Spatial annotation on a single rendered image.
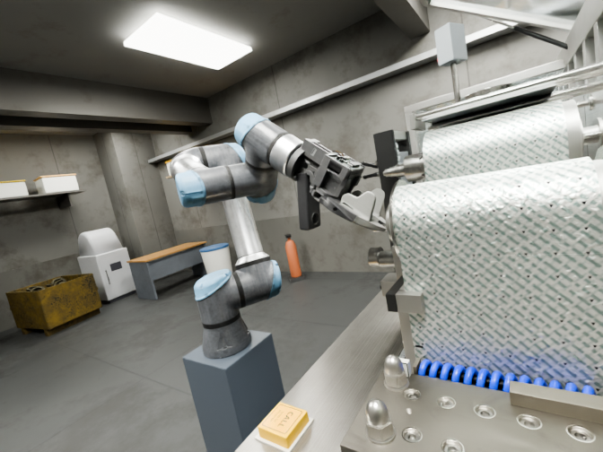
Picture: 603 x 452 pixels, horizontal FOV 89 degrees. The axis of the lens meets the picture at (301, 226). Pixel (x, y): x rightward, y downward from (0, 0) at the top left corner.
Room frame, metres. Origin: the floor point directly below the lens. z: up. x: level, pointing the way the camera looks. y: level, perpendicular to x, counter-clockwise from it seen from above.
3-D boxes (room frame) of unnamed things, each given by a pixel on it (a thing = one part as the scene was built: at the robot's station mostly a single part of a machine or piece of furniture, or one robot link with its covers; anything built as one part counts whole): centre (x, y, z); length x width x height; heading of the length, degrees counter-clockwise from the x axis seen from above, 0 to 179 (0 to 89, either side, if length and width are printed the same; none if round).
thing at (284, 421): (0.53, 0.11, 0.91); 0.07 x 0.07 x 0.02; 54
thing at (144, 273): (5.42, 2.39, 0.33); 1.19 x 0.61 x 0.66; 144
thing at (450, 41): (0.96, -0.53, 1.66); 0.07 x 0.07 x 0.10; 28
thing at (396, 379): (0.43, -0.09, 1.05); 0.04 x 0.04 x 0.04
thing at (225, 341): (0.92, 0.30, 0.95); 0.15 x 0.15 x 0.10
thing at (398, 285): (0.50, -0.16, 1.14); 0.09 x 0.06 x 0.03; 144
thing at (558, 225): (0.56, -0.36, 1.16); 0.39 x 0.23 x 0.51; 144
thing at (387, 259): (0.58, -0.17, 1.05); 0.06 x 0.05 x 0.31; 54
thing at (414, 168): (0.74, -0.31, 1.34); 0.06 x 0.06 x 0.06; 54
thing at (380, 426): (0.34, -0.05, 1.05); 0.04 x 0.04 x 0.04
